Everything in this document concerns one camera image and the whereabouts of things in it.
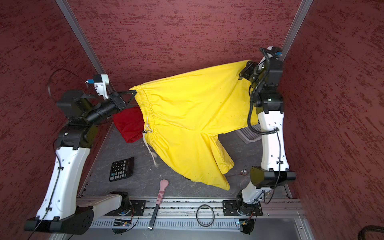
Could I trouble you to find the red shorts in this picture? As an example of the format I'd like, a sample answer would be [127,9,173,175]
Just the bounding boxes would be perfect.
[113,107,145,143]

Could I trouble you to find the yellow shorts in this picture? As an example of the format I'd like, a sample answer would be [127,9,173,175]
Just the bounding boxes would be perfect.
[133,61,258,191]

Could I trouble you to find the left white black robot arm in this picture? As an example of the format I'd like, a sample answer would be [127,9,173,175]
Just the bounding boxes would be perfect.
[24,90,136,235]

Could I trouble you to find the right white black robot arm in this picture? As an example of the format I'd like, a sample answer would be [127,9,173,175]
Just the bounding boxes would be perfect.
[237,59,297,214]

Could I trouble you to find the white plastic basket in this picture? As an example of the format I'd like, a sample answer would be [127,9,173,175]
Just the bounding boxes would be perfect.
[235,127,262,144]

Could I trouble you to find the black calculator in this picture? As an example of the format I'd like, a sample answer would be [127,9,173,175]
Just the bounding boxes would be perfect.
[109,157,134,182]

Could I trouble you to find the metal spoon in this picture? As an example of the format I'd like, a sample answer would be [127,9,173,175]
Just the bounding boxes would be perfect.
[227,169,249,178]

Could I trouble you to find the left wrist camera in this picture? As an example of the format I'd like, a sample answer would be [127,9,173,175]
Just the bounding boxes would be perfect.
[86,74,110,100]

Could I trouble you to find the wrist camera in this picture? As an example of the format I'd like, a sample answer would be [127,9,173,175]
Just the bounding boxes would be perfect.
[266,46,283,61]
[86,74,110,100]

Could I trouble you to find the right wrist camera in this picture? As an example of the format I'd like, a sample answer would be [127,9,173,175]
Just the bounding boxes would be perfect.
[266,46,283,61]

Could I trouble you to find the pink cat-paw handled knife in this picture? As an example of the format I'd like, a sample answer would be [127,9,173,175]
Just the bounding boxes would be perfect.
[148,179,169,231]

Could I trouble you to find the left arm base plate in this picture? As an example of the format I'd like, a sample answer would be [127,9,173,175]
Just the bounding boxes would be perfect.
[113,200,147,217]

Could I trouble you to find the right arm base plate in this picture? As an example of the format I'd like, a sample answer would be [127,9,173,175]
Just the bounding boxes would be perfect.
[222,200,263,217]

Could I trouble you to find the black rubber ring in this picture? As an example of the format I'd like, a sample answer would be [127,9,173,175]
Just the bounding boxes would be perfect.
[196,203,216,228]

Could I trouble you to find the black cable corner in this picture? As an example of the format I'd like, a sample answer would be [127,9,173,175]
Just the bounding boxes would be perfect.
[358,225,384,240]

